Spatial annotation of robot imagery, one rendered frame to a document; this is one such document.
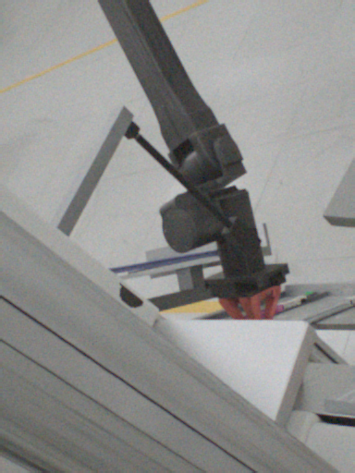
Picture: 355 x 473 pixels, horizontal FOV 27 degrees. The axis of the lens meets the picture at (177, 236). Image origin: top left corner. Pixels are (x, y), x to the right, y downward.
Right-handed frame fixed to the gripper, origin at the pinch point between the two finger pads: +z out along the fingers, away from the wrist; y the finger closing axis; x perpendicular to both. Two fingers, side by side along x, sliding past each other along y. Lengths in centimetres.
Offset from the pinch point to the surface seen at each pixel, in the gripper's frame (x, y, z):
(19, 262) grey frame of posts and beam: -63, 52, -26
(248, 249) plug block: -14.6, 14.8, -15.2
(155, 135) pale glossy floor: 187, -213, -35
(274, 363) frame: -49, 46, -18
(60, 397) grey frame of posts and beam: -63, 52, -23
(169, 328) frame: -48, 39, -19
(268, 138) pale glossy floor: 171, -129, -21
